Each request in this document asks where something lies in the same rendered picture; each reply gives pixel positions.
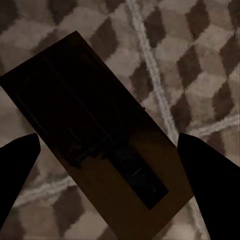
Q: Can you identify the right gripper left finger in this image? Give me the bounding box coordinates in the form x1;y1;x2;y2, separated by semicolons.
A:
0;133;41;230

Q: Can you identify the mousetrap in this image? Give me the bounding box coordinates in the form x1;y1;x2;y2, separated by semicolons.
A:
0;30;194;240

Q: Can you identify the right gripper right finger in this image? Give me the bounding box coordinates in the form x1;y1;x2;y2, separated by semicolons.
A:
177;133;240;240

